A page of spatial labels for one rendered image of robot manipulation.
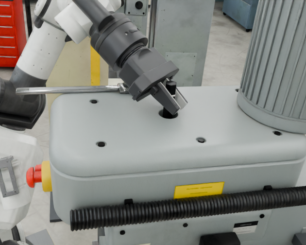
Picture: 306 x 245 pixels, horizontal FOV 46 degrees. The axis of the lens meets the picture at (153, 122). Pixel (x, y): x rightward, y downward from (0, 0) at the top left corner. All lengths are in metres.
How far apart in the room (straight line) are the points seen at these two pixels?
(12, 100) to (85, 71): 1.52
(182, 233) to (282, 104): 0.30
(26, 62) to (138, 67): 0.44
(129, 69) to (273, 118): 0.28
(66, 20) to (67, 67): 1.79
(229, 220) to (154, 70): 0.33
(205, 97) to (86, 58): 1.77
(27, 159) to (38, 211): 2.16
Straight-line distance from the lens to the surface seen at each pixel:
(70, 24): 0.71
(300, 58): 0.65
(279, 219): 0.83
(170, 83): 0.66
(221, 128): 0.67
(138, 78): 0.63
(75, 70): 2.50
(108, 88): 0.75
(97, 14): 0.66
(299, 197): 0.71
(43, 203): 3.25
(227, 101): 0.77
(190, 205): 0.63
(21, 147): 1.04
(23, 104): 1.04
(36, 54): 1.00
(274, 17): 0.66
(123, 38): 0.66
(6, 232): 1.57
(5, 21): 5.30
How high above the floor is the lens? 2.23
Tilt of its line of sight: 31 degrees down
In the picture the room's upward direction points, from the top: 5 degrees clockwise
